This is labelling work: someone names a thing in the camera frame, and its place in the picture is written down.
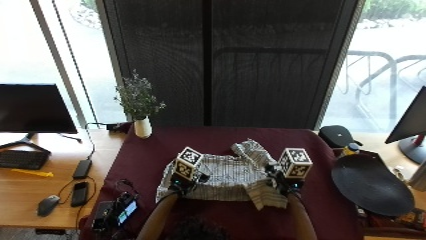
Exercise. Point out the black device with lit screen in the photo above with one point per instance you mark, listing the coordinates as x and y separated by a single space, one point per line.
118 210

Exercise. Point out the person's left hand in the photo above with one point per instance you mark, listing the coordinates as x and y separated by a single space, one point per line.
182 183

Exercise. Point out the white striped cloth garment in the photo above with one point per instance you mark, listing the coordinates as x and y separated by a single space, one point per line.
231 178

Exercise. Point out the black smartphone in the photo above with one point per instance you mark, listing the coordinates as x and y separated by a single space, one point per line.
80 193

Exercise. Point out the grey computer mouse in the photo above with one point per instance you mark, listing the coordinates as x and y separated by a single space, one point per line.
49 205

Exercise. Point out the white marker cube on glove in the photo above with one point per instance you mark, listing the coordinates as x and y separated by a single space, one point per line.
295 162
188 163

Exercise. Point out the yellow flat tool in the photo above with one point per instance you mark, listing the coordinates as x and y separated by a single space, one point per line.
33 172

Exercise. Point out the black keyboard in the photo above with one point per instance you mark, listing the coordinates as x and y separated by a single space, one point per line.
22 159

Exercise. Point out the black power adapter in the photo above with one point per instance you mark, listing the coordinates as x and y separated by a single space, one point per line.
82 168

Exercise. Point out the dark mesh window screen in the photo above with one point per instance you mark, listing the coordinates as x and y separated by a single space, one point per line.
231 63

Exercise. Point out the black computer monitor with V-shaped stand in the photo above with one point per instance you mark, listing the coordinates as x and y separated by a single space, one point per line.
31 108

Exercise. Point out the black monitor with round stand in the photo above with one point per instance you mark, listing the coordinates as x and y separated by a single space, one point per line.
411 123

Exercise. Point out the yellow bottle with dark cap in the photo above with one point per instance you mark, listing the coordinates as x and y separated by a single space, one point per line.
351 149

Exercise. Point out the bunch of small pale flowers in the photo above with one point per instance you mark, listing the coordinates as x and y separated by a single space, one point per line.
136 96

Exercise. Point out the white marker cube on right glove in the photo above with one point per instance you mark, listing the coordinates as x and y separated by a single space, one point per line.
295 162

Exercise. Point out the person's right hand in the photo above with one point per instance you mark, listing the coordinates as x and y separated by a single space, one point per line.
282 182

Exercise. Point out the metal bicycle rack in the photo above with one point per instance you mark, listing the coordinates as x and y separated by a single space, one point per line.
381 80

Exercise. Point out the white marker cube on left glove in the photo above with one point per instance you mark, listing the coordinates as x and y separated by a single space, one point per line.
188 163

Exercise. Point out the white vase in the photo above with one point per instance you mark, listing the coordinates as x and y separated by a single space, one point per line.
143 127

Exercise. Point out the maroon tablecloth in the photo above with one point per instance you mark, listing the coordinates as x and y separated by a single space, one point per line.
231 140

